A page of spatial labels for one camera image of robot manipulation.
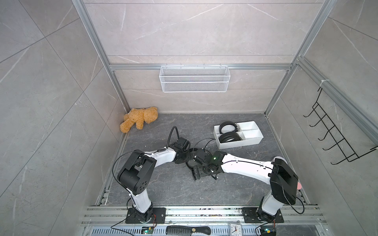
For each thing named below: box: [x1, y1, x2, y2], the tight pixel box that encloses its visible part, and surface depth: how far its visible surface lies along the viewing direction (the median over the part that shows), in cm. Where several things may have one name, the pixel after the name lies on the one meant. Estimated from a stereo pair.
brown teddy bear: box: [119, 106, 158, 134], surface depth 109 cm
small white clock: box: [229, 220, 243, 236], surface depth 70 cm
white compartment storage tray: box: [213, 120, 264, 150], surface depth 103 cm
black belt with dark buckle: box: [218, 131, 243, 144], surface depth 95 cm
